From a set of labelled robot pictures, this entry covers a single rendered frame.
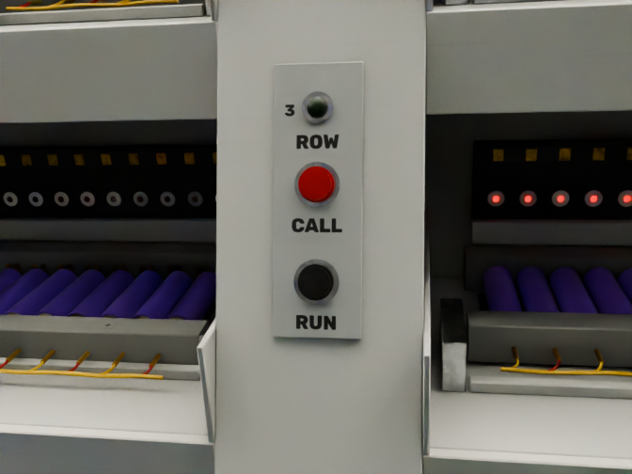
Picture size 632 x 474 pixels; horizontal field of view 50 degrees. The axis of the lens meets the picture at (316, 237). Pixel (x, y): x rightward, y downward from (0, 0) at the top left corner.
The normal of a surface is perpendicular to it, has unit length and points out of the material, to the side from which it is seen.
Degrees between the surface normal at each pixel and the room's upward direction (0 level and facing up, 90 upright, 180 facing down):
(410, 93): 90
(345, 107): 90
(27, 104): 111
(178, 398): 20
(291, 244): 90
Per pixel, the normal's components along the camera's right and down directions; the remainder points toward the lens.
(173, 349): -0.15, 0.36
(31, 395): -0.05, -0.94
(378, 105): -0.16, 0.00
